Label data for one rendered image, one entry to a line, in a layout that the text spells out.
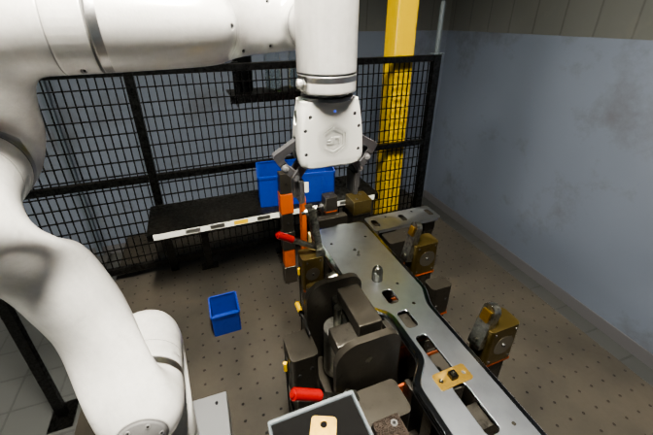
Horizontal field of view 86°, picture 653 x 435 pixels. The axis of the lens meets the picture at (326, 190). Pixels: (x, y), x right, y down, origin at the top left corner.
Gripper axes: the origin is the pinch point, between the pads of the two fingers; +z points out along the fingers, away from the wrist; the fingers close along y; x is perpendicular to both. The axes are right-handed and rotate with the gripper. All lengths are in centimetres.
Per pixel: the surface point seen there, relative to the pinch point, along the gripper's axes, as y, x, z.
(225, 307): -18, 57, 72
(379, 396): 5.1, -13.6, 36.7
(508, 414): 30, -22, 45
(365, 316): 6.3, -4.6, 25.9
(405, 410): 8.2, -17.4, 36.7
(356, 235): 29, 46, 45
